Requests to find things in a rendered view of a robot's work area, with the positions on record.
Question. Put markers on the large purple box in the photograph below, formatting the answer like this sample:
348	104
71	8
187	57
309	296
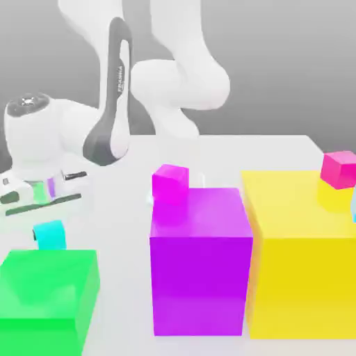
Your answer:
200	278

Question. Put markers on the small cyan cube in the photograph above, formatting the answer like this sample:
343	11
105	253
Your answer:
50	235

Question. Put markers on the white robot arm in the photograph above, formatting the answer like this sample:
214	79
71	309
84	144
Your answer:
178	83

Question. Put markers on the small light blue cube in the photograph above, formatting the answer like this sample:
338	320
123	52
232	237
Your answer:
354	205

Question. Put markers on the large green box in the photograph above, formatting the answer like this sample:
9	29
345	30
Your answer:
41	292

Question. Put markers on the large yellow box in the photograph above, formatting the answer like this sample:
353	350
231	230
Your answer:
300	278

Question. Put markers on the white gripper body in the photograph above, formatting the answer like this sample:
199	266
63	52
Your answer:
41	206

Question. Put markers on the small magenta cube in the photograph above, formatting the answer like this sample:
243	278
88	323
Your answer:
169	182

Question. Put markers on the small pink cube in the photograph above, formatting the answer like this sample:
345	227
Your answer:
338	171

